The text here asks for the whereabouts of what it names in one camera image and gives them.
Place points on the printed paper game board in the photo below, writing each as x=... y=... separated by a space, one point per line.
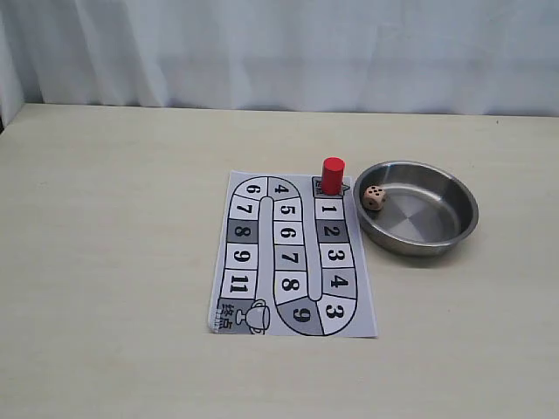
x=290 y=261

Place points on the stainless steel bowl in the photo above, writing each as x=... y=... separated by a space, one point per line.
x=427 y=210

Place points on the wooden die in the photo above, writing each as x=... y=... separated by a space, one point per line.
x=373 y=198

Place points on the white curtain backdrop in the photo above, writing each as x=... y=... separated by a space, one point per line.
x=464 y=57

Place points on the red cylinder game piece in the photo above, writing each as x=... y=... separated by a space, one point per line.
x=332 y=175

